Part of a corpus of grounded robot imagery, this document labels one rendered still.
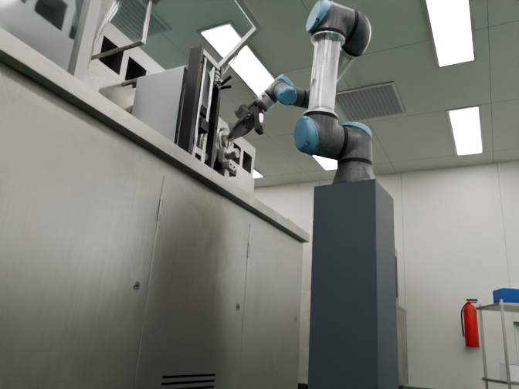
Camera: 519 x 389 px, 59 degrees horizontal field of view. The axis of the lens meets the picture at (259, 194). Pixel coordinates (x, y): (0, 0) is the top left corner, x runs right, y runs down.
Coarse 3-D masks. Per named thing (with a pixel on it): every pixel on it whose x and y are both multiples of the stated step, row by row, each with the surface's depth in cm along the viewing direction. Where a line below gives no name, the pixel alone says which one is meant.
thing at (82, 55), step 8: (88, 0) 108; (96, 0) 109; (88, 8) 107; (96, 8) 108; (88, 16) 106; (96, 16) 108; (88, 24) 106; (96, 24) 108; (80, 32) 105; (88, 32) 106; (80, 40) 104; (88, 40) 105; (80, 48) 103; (88, 48) 105; (80, 56) 103; (88, 56) 105; (80, 64) 103; (72, 72) 101; (80, 72) 103; (80, 80) 102
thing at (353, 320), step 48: (336, 192) 141; (384, 192) 142; (336, 240) 136; (384, 240) 137; (336, 288) 131; (384, 288) 132; (336, 336) 127; (384, 336) 127; (336, 384) 123; (384, 384) 122
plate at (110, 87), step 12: (96, 72) 182; (108, 72) 188; (108, 84) 187; (120, 84) 194; (108, 96) 187; (120, 96) 193; (132, 96) 200; (240, 180) 282; (252, 180) 296; (252, 192) 295
